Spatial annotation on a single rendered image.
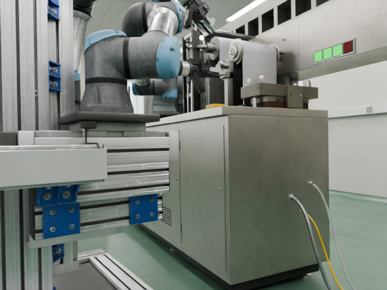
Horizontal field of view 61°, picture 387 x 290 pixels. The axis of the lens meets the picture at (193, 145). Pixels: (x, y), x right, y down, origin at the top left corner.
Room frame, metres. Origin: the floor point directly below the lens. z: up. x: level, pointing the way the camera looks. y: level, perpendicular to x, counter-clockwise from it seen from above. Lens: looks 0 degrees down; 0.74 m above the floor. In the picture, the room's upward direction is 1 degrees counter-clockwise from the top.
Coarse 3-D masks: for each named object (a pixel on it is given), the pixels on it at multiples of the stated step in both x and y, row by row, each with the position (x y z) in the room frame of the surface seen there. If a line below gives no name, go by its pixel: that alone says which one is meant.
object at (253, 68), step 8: (248, 64) 1.81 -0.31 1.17; (256, 64) 1.84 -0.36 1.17; (264, 64) 1.86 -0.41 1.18; (272, 64) 1.89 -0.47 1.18; (248, 72) 1.81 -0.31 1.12; (256, 72) 1.84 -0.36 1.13; (264, 72) 1.86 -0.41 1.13; (272, 72) 1.89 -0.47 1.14; (256, 80) 1.84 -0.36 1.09; (272, 80) 1.89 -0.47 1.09
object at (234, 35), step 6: (210, 30) 2.04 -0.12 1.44; (216, 30) 2.07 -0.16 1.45; (204, 36) 2.11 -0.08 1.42; (210, 36) 2.14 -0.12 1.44; (222, 36) 2.15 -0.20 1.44; (228, 36) 2.15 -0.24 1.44; (234, 36) 2.15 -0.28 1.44; (240, 36) 2.15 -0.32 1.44; (246, 36) 2.18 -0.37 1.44; (252, 36) 2.20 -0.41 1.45
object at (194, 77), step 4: (192, 72) 1.65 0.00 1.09; (196, 72) 1.64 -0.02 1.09; (192, 76) 1.65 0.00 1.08; (196, 76) 1.65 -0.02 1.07; (192, 80) 1.67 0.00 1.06; (196, 80) 1.65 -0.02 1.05; (196, 84) 1.66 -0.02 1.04; (200, 84) 1.66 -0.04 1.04; (196, 88) 1.68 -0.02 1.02; (200, 88) 1.66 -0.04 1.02; (200, 92) 1.67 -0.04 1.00
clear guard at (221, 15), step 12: (204, 0) 2.44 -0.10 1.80; (216, 0) 2.38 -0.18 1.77; (228, 0) 2.32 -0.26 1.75; (240, 0) 2.26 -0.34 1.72; (252, 0) 2.20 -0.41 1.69; (264, 0) 2.15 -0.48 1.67; (216, 12) 2.50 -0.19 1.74; (228, 12) 2.43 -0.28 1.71; (240, 12) 2.37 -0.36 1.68; (216, 24) 2.64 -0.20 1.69
